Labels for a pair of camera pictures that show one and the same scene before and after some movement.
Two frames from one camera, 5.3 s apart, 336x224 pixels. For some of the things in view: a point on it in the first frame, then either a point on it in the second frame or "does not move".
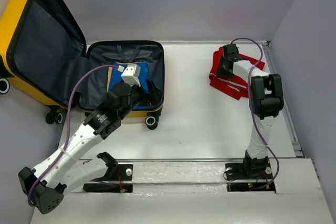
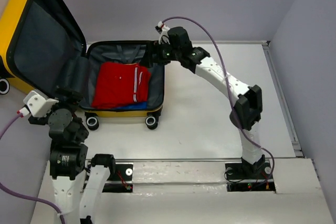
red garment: (234, 87) → (118, 84)
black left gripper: (153, 98) → (74, 97)
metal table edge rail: (299, 151) does not move
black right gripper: (220, 72) → (154, 48)
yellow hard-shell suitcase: (43, 52) does not move
